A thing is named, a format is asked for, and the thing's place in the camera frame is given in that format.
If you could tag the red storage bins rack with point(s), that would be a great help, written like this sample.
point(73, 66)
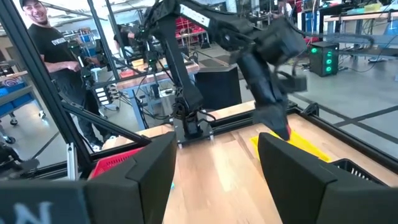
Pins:
point(189, 32)

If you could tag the black plastic basket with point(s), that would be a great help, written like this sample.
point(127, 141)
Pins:
point(345, 165)

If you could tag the long red block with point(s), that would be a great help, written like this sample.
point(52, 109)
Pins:
point(289, 130)

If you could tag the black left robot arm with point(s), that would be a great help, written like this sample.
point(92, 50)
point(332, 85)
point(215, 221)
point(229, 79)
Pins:
point(177, 62)

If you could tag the wooden workbench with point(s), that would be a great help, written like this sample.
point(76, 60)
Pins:
point(133, 82)

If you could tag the black cabinet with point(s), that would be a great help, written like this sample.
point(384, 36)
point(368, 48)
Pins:
point(217, 87)

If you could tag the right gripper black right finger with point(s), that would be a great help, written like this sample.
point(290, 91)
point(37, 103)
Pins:
point(304, 193)

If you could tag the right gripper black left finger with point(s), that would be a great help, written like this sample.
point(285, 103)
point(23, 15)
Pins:
point(130, 193)

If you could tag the person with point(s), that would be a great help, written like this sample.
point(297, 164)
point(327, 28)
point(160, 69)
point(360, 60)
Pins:
point(53, 40)
point(124, 37)

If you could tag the yellow plastic basket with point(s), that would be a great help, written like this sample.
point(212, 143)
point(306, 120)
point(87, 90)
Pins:
point(304, 146)

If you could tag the red plastic basket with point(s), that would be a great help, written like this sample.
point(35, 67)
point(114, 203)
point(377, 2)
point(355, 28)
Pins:
point(109, 161)

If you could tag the shelf cart with blue bins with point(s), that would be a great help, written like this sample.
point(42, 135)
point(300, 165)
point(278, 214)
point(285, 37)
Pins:
point(18, 93)

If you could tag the wooden table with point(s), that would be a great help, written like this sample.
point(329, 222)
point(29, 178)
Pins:
point(357, 17)

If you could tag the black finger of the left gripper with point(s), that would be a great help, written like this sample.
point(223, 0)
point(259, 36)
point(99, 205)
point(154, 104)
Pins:
point(270, 119)

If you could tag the black computer with green lights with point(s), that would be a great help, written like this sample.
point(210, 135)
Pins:
point(320, 62)

